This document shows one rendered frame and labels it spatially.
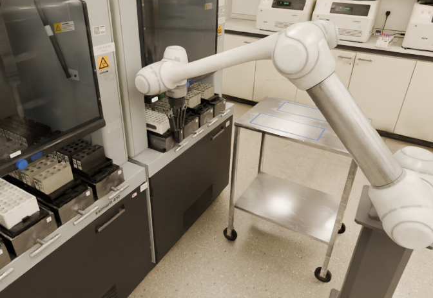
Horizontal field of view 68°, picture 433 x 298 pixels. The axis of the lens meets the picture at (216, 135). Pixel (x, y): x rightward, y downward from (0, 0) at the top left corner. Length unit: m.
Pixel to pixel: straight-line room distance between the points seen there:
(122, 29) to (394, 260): 1.34
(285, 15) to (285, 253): 2.38
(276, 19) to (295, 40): 2.70
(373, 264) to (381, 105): 2.29
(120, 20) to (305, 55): 0.70
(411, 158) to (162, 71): 0.91
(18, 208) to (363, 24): 3.07
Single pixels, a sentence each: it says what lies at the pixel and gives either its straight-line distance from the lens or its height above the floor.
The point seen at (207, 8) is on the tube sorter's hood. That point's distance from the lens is 1.74.
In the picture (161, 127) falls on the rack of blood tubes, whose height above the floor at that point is 0.85.
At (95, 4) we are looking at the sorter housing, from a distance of 1.21.
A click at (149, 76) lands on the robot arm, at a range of 1.18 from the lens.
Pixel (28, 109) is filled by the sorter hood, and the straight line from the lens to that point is 1.08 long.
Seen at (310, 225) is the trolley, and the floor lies 0.28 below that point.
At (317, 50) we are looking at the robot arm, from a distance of 0.93.
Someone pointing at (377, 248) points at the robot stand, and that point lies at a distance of 1.44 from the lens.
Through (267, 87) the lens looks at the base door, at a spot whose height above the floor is 0.29.
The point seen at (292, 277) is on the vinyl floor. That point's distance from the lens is 1.98.
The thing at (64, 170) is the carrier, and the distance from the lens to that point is 1.22.
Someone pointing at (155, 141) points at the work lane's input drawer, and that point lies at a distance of 1.52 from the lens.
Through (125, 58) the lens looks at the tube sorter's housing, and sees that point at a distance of 1.32.
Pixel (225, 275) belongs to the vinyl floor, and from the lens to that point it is 1.93.
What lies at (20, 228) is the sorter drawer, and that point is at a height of 0.82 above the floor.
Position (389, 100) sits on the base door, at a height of 0.41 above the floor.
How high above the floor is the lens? 1.52
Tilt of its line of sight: 28 degrees down
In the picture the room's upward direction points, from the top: 2 degrees clockwise
